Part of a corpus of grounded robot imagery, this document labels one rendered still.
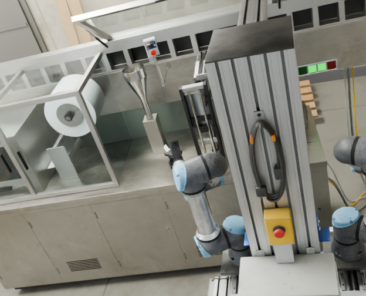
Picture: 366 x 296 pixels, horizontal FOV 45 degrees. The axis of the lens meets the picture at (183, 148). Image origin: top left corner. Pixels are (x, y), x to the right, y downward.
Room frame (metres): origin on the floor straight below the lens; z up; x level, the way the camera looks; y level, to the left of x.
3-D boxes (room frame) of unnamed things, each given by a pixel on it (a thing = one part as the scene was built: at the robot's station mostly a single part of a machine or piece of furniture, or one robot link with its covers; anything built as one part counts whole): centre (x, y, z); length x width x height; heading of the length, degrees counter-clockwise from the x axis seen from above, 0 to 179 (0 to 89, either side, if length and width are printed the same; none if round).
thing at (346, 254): (1.39, -0.60, 0.87); 0.15 x 0.15 x 0.10
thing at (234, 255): (1.55, -0.13, 0.87); 0.15 x 0.15 x 0.10
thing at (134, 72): (2.60, 0.15, 1.50); 0.14 x 0.14 x 0.06
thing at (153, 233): (2.60, 0.38, 0.43); 2.52 x 0.64 x 0.86; 76
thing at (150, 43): (2.49, 0.00, 1.66); 0.07 x 0.07 x 0.10; 2
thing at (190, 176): (1.54, 0.00, 1.19); 0.15 x 0.12 x 0.55; 97
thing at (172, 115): (2.92, 0.43, 1.02); 2.24 x 0.04 x 0.24; 76
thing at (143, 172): (2.59, 0.38, 0.88); 2.52 x 0.66 x 0.04; 76
